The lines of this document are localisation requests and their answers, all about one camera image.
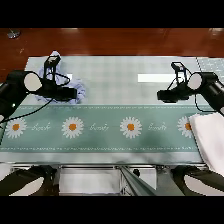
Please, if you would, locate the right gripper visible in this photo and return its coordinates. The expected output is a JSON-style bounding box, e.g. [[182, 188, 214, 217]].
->
[[156, 82, 192, 104]]

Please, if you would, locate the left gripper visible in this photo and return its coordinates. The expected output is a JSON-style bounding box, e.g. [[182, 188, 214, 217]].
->
[[42, 80, 79, 102]]

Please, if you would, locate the silver frame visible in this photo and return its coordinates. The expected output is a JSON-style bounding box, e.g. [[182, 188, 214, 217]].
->
[[0, 162, 224, 197]]

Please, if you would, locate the white garment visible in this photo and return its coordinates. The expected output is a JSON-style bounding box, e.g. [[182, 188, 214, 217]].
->
[[188, 112, 224, 178]]

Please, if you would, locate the black cable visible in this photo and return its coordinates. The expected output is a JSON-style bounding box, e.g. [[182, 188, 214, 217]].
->
[[0, 98, 55, 126], [194, 92, 215, 113]]

